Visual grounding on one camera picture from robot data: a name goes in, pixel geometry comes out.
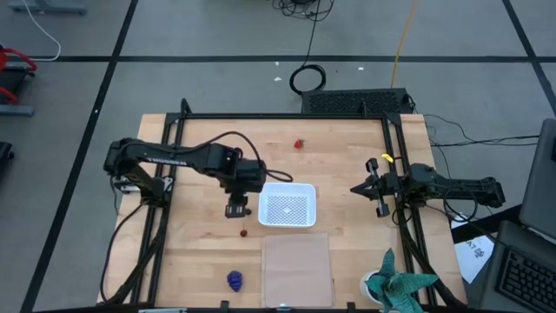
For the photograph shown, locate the black keyboard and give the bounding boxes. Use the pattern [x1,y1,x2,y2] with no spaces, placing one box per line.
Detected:
[477,219,556,313]

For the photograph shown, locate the red and black cart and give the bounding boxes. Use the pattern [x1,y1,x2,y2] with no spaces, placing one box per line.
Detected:
[0,43,38,117]

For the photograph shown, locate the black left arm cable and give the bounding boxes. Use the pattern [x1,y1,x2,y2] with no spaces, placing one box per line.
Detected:
[173,130,295,183]

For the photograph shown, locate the black aluminium table frame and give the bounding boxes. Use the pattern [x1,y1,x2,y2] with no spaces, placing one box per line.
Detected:
[129,97,468,308]

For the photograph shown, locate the blue grape bunch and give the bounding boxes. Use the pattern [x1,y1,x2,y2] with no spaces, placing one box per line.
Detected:
[226,270,244,293]

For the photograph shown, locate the yellow cable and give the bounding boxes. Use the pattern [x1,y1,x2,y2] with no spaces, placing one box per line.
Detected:
[389,0,419,90]

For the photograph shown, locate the black cable bundle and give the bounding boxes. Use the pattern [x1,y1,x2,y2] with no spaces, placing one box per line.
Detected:
[271,0,335,22]

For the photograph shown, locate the teal artificial plant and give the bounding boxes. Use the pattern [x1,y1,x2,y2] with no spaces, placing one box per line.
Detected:
[364,247,440,313]

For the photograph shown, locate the white cable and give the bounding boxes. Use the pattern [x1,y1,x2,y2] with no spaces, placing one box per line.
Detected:
[20,0,62,62]

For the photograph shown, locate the white printed paper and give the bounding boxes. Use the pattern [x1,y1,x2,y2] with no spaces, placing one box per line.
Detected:
[450,212,496,284]

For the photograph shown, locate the black coiled cable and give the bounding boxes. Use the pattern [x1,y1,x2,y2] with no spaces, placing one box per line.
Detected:
[288,0,328,96]

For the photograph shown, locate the grey laptop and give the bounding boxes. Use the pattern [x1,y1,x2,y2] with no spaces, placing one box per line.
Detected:
[519,117,556,240]

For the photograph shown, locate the black perforated computer case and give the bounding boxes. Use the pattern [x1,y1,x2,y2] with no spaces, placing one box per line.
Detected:
[301,88,414,116]

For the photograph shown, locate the white perforated plastic basket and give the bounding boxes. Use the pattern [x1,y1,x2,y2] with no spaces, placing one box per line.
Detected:
[257,182,317,229]

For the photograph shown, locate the thin black cables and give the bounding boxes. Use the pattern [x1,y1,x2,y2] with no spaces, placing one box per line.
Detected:
[423,113,539,149]

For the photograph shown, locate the grey furniture foot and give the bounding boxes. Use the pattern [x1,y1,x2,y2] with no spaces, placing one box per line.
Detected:
[7,0,88,17]

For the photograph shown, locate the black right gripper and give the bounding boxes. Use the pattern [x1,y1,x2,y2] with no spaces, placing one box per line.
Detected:
[349,156,403,218]

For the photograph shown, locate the white plant pot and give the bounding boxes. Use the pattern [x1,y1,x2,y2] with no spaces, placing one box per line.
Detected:
[359,270,387,305]

